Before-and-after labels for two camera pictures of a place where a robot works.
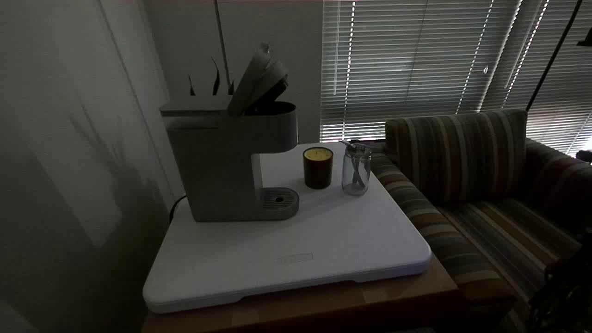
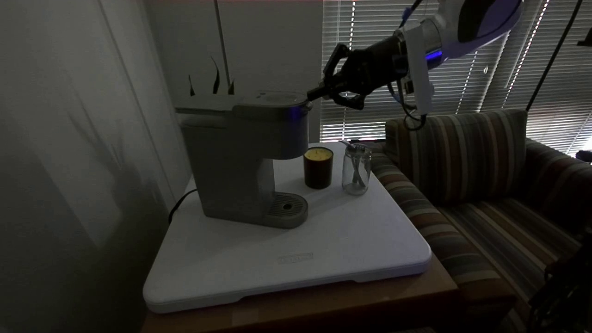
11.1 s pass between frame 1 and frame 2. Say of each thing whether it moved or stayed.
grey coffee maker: moved
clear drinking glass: stayed
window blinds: stayed
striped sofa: stayed
